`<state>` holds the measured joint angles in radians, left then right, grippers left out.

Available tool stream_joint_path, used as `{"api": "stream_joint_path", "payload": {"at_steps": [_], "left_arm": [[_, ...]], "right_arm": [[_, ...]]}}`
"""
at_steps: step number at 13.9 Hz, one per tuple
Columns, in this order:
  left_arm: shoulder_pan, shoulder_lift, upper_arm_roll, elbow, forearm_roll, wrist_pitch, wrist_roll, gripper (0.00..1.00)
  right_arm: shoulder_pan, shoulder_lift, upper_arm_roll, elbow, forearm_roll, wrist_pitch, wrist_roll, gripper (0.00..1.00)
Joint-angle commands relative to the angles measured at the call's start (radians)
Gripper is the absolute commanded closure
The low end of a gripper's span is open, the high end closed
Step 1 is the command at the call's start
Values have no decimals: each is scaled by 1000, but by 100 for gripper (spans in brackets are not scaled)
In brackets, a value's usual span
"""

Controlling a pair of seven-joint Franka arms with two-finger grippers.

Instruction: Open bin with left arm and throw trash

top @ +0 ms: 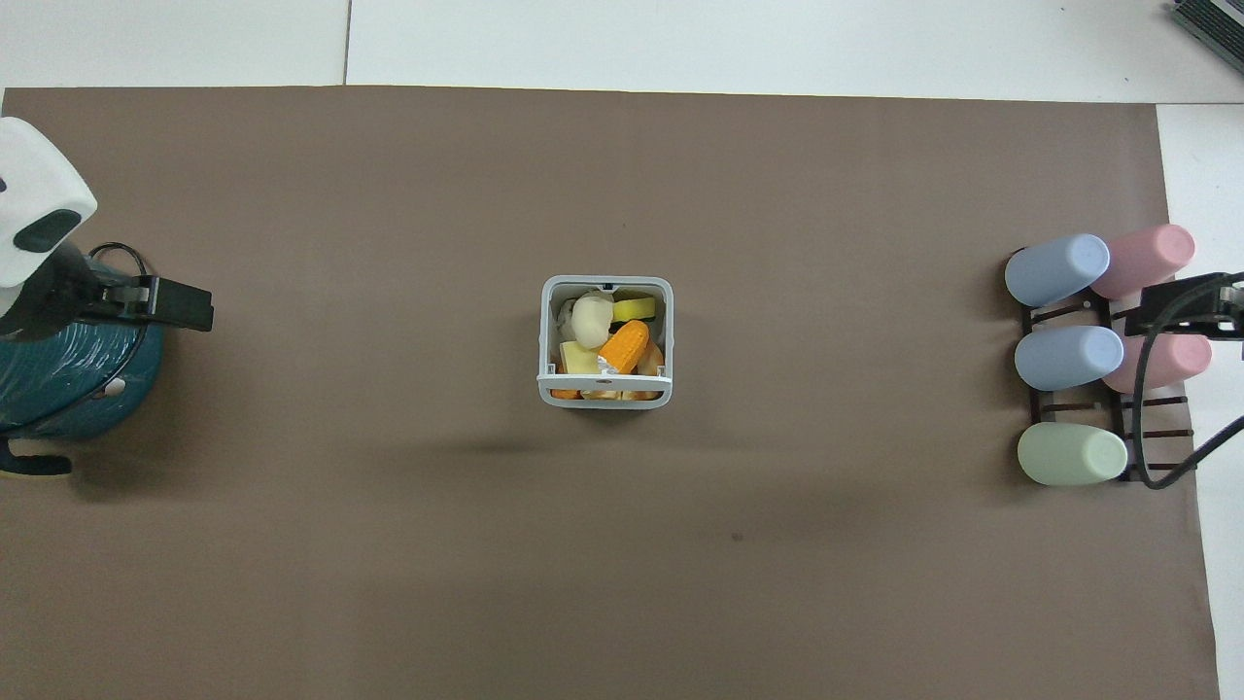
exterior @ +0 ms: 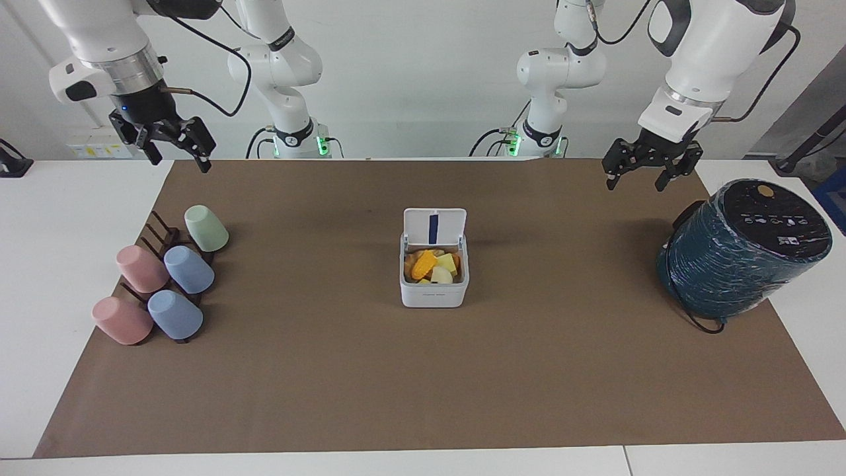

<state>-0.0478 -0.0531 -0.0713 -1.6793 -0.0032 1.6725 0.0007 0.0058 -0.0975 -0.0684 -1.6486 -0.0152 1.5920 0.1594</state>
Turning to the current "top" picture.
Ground blue plastic cup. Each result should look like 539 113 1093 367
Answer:
1014 325 1126 393
1004 233 1112 309

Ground grey ribbed device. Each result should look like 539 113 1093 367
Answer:
1168 0 1244 62

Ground black cable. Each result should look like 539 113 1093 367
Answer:
1131 276 1244 492
86 241 150 289

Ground orange toy corn cob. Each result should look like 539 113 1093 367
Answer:
597 320 651 376

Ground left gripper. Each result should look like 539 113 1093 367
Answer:
0 242 108 340

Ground teal pot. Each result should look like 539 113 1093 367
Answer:
0 251 167 479

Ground green plastic cup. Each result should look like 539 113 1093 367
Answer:
1017 421 1129 488

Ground pink plastic cup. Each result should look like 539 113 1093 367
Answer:
1102 331 1215 396
1088 224 1197 301

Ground black cup rack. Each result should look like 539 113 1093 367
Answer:
1019 290 1198 485

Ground white plastic basket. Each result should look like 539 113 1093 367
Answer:
537 275 674 410

